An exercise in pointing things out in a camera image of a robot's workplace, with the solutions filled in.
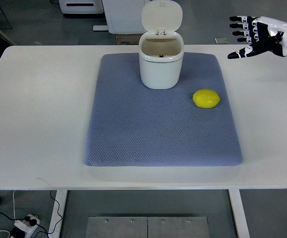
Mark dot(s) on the white cabinet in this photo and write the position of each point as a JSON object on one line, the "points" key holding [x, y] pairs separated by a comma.
{"points": [[122, 17]]}

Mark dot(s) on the white table leg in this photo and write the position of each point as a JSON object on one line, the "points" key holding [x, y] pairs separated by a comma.
{"points": [[238, 214], [59, 197]]}

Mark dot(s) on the white appliance with black slot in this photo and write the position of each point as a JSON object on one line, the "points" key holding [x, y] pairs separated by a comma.
{"points": [[81, 6]]}

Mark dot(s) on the blue textured mat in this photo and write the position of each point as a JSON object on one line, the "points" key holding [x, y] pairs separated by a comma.
{"points": [[132, 125]]}

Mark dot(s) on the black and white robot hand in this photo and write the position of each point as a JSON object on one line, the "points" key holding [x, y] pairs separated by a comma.
{"points": [[263, 34]]}

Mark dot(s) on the white power strip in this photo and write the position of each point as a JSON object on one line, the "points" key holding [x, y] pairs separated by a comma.
{"points": [[28, 225]]}

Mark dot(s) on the cardboard box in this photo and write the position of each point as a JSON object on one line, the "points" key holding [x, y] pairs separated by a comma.
{"points": [[127, 39]]}

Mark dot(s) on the right white table leg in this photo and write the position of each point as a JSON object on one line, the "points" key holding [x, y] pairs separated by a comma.
{"points": [[238, 214]]}

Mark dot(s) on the white trash can with lid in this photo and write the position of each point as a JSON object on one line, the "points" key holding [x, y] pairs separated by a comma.
{"points": [[161, 48]]}

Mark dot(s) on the yellow lemon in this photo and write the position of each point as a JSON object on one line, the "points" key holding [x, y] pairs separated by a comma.
{"points": [[206, 98]]}

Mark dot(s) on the left white table leg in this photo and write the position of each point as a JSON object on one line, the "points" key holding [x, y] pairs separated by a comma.
{"points": [[59, 197]]}

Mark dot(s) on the grey metal base plate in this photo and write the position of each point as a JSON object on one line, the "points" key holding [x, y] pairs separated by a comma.
{"points": [[147, 227]]}

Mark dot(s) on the grey floor socket plate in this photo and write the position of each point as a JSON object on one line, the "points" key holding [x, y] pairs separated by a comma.
{"points": [[221, 41]]}

